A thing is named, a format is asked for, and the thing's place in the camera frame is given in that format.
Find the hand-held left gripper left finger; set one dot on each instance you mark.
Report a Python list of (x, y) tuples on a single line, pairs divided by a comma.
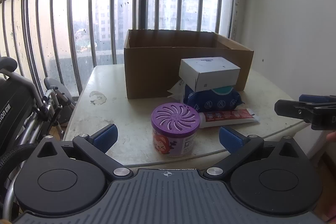
[(105, 138)]

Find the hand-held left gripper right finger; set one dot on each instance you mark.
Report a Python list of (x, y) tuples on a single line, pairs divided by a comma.
[(232, 138)]

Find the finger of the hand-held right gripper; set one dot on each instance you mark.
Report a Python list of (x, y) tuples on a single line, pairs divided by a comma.
[(291, 108), (315, 99)]

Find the red and white toothpaste tube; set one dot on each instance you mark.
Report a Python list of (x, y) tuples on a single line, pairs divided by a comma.
[(228, 117)]

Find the blue wet wipes packet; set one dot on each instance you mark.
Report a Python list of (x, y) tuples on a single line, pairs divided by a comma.
[(218, 100)]

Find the purple air freshener can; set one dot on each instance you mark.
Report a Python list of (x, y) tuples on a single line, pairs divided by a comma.
[(174, 119)]

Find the white rectangular carton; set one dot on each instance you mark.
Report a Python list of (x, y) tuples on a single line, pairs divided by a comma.
[(210, 74)]

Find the brown cardboard box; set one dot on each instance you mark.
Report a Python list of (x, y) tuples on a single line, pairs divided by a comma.
[(152, 71)]

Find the person's right hand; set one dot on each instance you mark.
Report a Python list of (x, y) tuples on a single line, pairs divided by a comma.
[(331, 137)]

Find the black wheelchair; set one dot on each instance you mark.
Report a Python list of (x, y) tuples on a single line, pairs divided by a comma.
[(18, 103)]

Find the black framed window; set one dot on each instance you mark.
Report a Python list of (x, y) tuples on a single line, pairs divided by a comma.
[(144, 3)]

